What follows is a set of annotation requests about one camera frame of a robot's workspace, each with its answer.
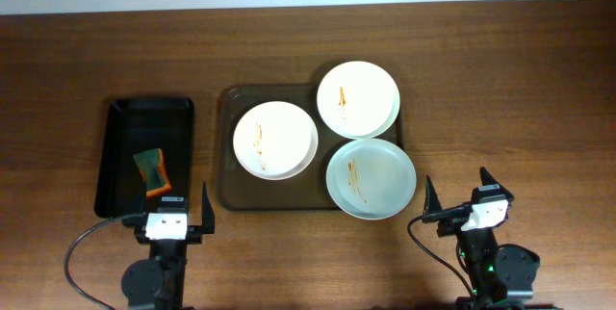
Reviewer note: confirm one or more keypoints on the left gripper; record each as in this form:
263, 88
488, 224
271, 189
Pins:
195, 235

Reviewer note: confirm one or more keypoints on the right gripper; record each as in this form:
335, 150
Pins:
449, 223

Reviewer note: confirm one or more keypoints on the orange green scrub sponge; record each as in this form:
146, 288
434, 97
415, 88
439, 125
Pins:
153, 171

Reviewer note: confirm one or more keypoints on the white plate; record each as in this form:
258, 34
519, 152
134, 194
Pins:
358, 100
371, 179
275, 140

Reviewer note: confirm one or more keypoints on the white plate top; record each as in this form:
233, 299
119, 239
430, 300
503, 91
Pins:
358, 100

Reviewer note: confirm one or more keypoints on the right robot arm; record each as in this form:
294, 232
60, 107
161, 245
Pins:
496, 276

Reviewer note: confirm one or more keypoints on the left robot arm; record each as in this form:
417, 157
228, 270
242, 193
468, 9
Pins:
158, 281

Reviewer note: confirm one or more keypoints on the brown translucent tray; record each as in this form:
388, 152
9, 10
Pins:
239, 190

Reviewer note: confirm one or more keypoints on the black plastic tray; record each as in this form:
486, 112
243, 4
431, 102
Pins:
135, 125

